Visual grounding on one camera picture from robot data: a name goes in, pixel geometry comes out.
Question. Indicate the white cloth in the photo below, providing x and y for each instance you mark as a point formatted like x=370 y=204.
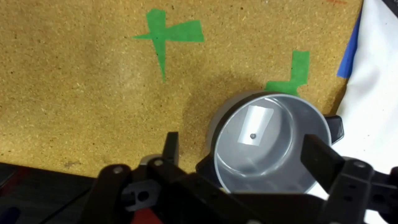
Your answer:
x=373 y=103

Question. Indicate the long blue tape strip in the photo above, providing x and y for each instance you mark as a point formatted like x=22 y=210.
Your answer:
x=349 y=50

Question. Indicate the green cross tape mark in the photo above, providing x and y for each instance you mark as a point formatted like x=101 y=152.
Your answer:
x=159 y=35

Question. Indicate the green zigzag tape mark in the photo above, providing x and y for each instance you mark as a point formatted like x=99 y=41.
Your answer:
x=298 y=69

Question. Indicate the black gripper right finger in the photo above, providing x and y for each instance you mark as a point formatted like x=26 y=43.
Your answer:
x=351 y=190

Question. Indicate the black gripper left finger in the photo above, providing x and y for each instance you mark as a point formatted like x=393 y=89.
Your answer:
x=174 y=186

